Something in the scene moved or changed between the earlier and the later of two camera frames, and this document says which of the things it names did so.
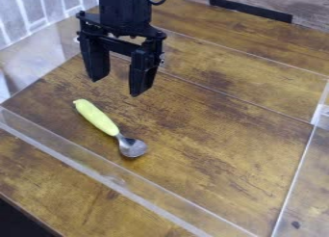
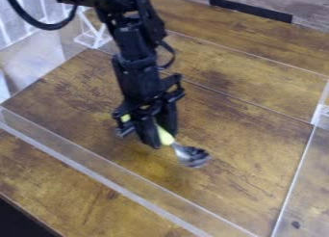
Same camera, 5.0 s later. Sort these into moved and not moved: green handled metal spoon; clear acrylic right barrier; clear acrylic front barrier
Moved: green handled metal spoon
Not moved: clear acrylic front barrier; clear acrylic right barrier
